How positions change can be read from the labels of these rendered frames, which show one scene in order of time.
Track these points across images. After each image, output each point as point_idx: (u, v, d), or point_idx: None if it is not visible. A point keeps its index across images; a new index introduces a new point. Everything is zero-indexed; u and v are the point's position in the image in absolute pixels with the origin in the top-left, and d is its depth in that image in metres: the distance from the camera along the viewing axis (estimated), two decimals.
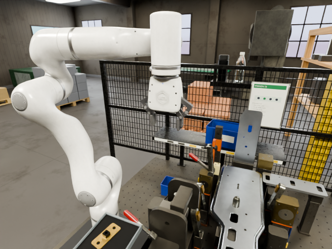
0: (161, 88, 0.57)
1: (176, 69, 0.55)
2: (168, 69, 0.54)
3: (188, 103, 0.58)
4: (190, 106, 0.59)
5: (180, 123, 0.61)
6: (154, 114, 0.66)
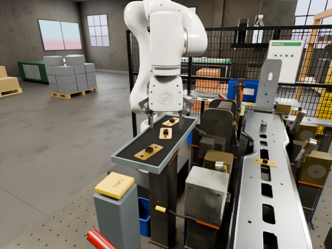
0: (165, 88, 0.57)
1: (179, 68, 0.56)
2: (173, 69, 0.54)
3: (189, 101, 0.61)
4: (191, 104, 0.61)
5: (182, 121, 0.63)
6: (152, 115, 0.64)
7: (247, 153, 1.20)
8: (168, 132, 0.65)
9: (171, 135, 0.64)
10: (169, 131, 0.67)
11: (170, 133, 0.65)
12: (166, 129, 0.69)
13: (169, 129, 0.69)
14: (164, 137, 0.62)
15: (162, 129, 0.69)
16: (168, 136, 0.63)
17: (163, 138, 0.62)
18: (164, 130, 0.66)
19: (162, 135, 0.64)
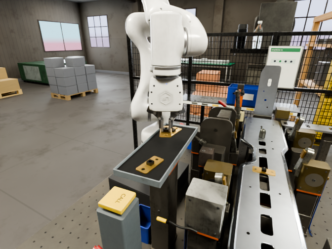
0: (165, 88, 0.57)
1: (179, 68, 0.56)
2: (173, 69, 0.54)
3: (184, 107, 0.62)
4: (183, 110, 0.62)
5: (171, 124, 0.64)
6: (163, 119, 0.65)
7: (246, 159, 1.21)
8: (168, 130, 0.64)
9: (171, 133, 0.63)
10: None
11: (170, 131, 0.65)
12: (166, 127, 0.69)
13: None
14: (164, 135, 0.62)
15: None
16: (168, 134, 0.63)
17: (163, 136, 0.62)
18: (164, 128, 0.65)
19: (162, 133, 0.64)
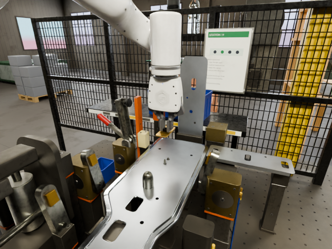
0: (161, 88, 0.57)
1: (176, 69, 0.55)
2: (168, 69, 0.54)
3: (182, 109, 0.60)
4: (182, 112, 0.60)
5: (169, 124, 0.63)
6: (164, 118, 0.65)
7: None
8: None
9: (168, 134, 0.63)
10: (170, 130, 0.66)
11: (169, 132, 0.64)
12: None
13: (173, 128, 0.68)
14: (160, 135, 0.62)
15: (166, 127, 0.68)
16: (164, 134, 0.63)
17: (159, 135, 0.62)
18: (165, 128, 0.66)
19: (161, 132, 0.64)
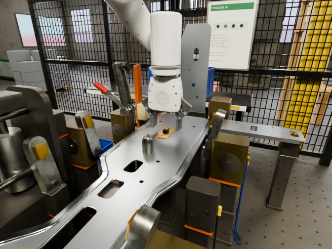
0: (161, 88, 0.57)
1: (176, 69, 0.55)
2: (168, 69, 0.54)
3: (187, 104, 0.59)
4: (189, 107, 0.59)
5: (179, 123, 0.62)
6: (155, 115, 0.65)
7: None
8: (167, 132, 0.64)
9: (168, 135, 0.63)
10: (170, 131, 0.66)
11: (169, 133, 0.65)
12: None
13: (172, 129, 0.68)
14: (160, 136, 0.63)
15: (166, 128, 0.69)
16: (164, 136, 0.63)
17: (159, 136, 0.63)
18: (165, 130, 0.66)
19: (161, 133, 0.64)
